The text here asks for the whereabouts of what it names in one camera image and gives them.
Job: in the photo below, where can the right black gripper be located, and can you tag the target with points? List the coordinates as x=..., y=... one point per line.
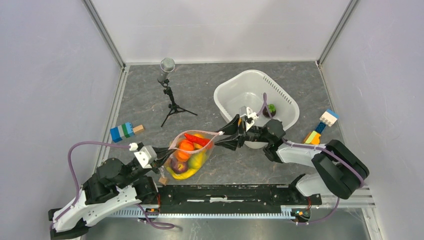
x=231, y=128

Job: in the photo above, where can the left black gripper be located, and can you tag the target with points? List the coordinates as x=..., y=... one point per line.
x=163, y=153

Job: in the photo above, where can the dark red toy fruit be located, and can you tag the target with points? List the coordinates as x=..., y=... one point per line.
x=178, y=167

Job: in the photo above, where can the orange toy pumpkin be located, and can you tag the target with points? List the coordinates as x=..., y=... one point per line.
x=184, y=147

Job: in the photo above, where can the clear zip top bag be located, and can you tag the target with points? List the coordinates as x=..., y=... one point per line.
x=213, y=136

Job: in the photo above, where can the orange yellow bell pepper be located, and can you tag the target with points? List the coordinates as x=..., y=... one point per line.
x=198, y=135

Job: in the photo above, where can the red toy chili pepper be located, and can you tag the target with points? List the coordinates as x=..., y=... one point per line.
x=198, y=142

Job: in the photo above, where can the yellow toy bananas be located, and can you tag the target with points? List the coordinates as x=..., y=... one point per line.
x=182, y=176

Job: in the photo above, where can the white plastic basin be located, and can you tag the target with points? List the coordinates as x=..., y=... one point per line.
x=247, y=89

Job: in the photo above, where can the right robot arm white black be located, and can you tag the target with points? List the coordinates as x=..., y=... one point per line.
x=338, y=170

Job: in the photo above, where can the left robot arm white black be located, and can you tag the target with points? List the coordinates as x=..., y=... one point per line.
x=112, y=187

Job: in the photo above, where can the small wooden cube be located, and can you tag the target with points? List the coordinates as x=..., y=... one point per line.
x=163, y=180

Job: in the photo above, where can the tan wooden block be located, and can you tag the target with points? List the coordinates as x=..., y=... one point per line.
x=138, y=129

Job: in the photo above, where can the blue green toy block stack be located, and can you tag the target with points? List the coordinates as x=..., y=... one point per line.
x=120, y=132

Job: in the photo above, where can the silver microphone on tripod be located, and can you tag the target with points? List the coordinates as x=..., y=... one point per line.
x=167, y=65

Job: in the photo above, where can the white blue yellow block stack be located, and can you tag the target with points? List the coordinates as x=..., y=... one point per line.
x=327, y=119

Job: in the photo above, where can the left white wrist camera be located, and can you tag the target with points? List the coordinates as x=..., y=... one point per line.
x=144, y=155

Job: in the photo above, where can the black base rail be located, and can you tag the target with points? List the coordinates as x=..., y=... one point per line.
x=228, y=199

